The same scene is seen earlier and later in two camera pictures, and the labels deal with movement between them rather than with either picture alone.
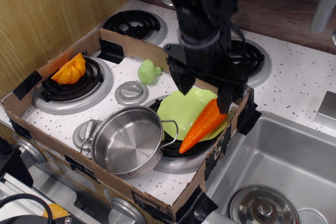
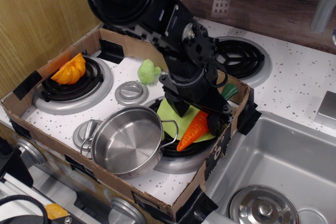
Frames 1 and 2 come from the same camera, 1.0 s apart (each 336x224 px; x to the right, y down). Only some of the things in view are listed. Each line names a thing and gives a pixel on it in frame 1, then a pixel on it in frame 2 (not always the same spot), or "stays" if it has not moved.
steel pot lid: [262, 204] stays
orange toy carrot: [207, 117] stays
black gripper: [208, 59] to [197, 88]
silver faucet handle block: [326, 115] stays
